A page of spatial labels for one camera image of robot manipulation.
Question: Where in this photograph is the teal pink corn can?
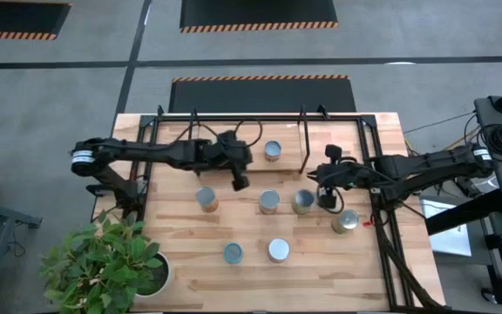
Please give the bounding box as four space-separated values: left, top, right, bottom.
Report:
222 242 245 265

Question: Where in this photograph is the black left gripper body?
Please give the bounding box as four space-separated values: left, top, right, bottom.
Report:
198 129 251 193

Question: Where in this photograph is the yellow floor cable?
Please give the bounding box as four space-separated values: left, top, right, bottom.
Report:
444 137 470 152

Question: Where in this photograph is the black aluminium rig frame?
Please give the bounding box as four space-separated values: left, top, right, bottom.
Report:
137 104 442 311

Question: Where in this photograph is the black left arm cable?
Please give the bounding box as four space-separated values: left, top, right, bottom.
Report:
233 119 264 148

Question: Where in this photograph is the green plant in white pot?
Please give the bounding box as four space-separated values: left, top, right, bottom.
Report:
39 208 173 314

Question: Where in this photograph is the black mat orange striped edge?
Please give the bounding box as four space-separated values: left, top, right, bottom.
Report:
0 0 72 42
179 0 340 35
167 74 358 114

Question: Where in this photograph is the wooden shelf black wire frame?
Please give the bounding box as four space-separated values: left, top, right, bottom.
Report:
187 104 312 175

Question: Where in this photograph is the yellow green can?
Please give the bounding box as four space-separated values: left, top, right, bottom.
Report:
291 188 316 215

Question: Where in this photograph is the white paper sheet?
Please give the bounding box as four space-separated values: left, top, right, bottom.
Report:
419 196 473 257

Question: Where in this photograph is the black cable bundle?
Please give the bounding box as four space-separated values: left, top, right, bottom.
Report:
372 204 442 311

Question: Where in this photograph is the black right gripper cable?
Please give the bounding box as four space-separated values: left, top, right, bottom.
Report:
315 185 344 215

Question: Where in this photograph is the spicy black beans can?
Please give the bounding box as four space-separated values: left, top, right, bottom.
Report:
262 140 283 164

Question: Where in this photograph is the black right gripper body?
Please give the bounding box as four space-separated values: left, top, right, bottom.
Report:
319 146 368 209

